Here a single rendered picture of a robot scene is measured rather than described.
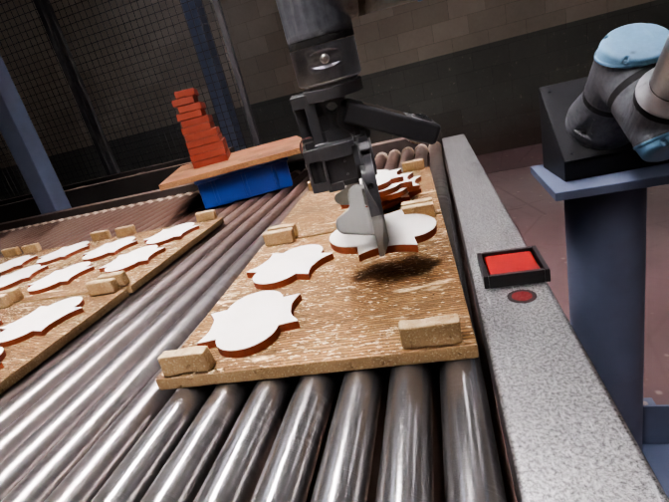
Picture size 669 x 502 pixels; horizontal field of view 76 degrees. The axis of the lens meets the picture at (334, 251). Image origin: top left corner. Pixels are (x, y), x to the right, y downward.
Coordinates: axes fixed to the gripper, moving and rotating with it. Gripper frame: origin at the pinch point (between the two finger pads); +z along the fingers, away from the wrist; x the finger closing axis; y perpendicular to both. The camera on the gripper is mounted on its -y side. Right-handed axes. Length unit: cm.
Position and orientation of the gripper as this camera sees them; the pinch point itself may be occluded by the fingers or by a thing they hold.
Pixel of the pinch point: (381, 232)
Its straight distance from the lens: 58.9
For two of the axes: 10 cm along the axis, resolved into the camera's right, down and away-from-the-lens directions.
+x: 0.1, 4.3, -9.0
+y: -9.7, 2.2, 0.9
